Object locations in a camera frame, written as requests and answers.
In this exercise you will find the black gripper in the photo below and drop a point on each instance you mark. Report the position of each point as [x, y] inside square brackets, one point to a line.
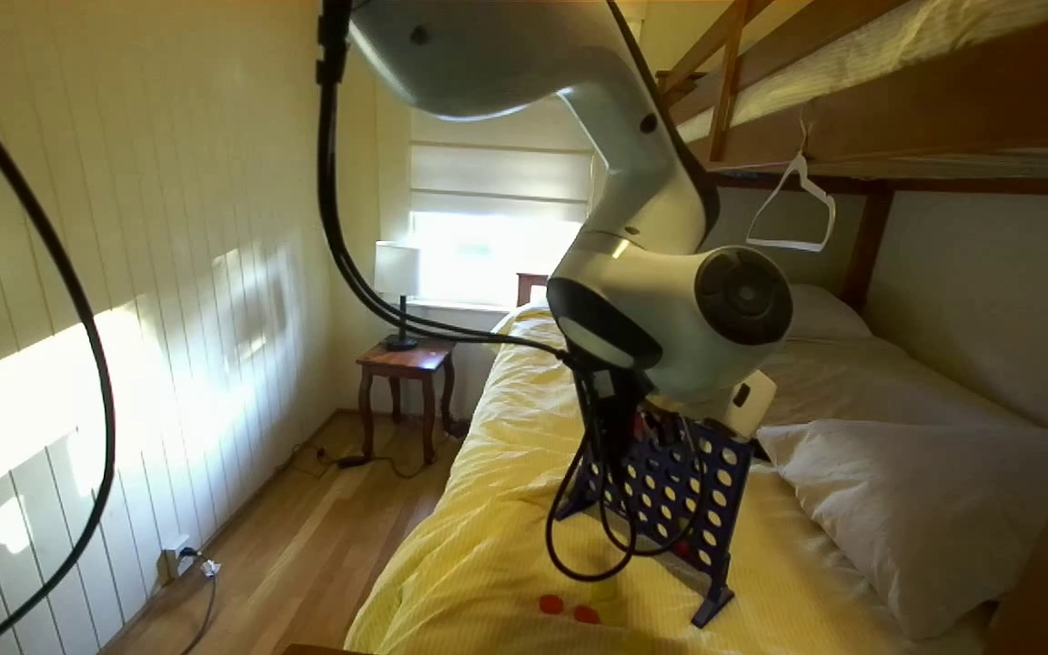
[612, 404]

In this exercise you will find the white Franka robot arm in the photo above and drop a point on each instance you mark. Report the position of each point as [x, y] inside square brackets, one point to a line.
[670, 304]

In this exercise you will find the blue perforated game grid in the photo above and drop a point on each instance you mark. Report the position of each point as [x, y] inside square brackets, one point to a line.
[694, 509]

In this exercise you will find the orange game disc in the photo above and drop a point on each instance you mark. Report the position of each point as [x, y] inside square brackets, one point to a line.
[586, 612]
[550, 601]

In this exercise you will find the yellow bed blanket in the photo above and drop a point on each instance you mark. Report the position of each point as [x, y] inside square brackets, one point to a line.
[490, 569]

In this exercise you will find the small white pillow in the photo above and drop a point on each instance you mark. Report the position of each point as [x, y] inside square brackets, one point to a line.
[836, 315]

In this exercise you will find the white clothes hanger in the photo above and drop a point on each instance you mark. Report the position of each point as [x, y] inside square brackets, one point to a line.
[791, 244]

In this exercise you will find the small wooden nightstand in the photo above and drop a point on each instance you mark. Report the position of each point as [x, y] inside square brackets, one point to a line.
[400, 362]

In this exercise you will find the large white pillow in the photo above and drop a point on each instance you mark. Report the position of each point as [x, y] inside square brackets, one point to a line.
[911, 509]

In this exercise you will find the white shade table lamp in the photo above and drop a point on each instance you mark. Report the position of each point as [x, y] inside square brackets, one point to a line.
[398, 267]

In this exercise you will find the white window blind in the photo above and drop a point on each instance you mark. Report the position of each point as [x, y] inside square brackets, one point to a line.
[490, 174]

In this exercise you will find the pale bunk mattress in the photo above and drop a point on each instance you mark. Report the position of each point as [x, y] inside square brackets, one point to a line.
[889, 41]

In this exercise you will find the wooden bunk bed frame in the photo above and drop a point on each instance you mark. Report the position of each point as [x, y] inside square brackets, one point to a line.
[973, 111]

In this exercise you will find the white wall plug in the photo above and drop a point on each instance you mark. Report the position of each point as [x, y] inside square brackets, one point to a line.
[182, 561]

